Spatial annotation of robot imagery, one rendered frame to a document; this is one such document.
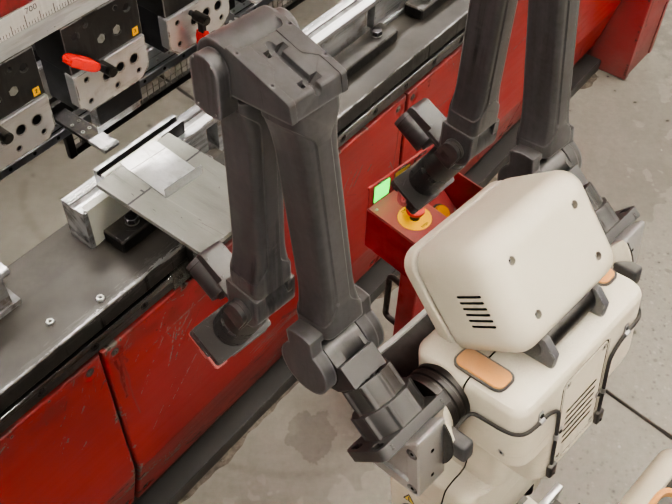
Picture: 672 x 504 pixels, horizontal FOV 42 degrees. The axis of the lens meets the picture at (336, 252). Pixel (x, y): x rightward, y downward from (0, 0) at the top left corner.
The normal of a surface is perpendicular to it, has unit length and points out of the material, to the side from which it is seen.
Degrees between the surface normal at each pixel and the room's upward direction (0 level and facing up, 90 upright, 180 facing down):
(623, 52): 90
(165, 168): 0
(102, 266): 0
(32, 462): 90
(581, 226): 48
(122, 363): 89
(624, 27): 90
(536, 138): 77
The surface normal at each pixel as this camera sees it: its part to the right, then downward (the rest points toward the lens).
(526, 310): 0.45, 0.03
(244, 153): -0.66, 0.56
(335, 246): 0.71, 0.42
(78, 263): 0.02, -0.65
